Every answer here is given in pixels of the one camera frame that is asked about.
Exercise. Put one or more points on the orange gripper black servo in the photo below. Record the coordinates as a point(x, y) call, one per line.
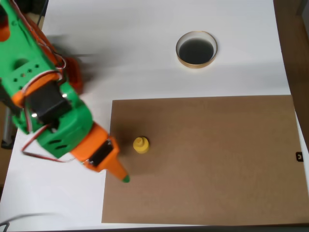
point(99, 154)

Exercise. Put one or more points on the small yellow plastic piece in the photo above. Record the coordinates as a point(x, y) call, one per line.
point(141, 147)

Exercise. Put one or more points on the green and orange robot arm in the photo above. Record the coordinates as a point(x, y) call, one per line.
point(72, 116)

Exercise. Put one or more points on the round dish with gold rim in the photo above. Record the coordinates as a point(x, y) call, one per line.
point(195, 50)

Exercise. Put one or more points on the brown fibreboard sheet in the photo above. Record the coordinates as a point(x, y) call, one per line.
point(205, 157)

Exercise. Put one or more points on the metal table leg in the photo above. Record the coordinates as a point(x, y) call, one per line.
point(7, 135)

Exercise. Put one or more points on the small black clip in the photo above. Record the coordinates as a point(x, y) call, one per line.
point(299, 156)

